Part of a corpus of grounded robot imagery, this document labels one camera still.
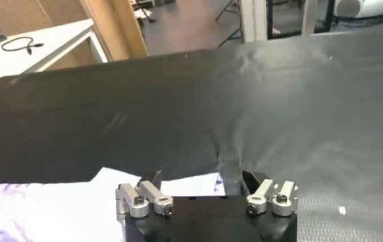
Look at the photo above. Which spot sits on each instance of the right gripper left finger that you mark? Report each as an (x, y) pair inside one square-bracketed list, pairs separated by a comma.
[(152, 195)]

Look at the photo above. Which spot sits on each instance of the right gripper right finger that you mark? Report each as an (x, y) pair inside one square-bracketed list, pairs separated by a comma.
[(260, 194)]

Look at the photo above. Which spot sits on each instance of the lavender t-shirt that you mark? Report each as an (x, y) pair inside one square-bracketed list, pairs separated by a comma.
[(63, 210)]

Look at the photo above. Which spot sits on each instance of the small white speck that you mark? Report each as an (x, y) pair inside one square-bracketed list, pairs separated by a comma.
[(342, 210)]

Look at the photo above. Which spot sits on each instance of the black plastic table cover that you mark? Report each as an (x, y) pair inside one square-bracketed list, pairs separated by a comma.
[(178, 115)]

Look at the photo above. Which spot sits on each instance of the tall white cardboard box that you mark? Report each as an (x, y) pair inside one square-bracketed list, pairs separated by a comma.
[(254, 19)]

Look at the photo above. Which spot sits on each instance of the wooden folding screen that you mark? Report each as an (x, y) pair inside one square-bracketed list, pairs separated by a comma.
[(119, 23)]

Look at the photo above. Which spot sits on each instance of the white table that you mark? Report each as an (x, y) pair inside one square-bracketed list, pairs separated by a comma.
[(56, 36)]

